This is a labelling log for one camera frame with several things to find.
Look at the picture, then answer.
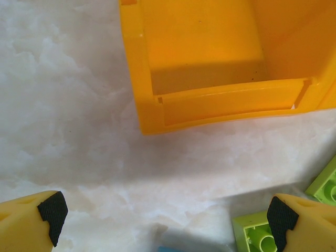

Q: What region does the orange plastic bin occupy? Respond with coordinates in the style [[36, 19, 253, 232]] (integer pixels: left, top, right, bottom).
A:
[[118, 0, 336, 136]]

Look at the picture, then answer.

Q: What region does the green lego brick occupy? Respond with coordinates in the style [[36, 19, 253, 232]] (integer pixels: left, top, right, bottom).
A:
[[232, 211, 279, 252], [304, 154, 336, 207]]

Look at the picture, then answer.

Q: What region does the blue lego brick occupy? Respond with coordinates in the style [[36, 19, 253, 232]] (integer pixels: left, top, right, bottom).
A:
[[156, 245, 182, 252]]

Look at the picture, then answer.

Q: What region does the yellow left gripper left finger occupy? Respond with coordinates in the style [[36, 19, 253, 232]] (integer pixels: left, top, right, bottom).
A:
[[0, 190, 69, 252]]

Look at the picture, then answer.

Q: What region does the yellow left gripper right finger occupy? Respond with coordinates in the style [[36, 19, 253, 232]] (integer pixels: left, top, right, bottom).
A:
[[266, 193, 336, 252]]

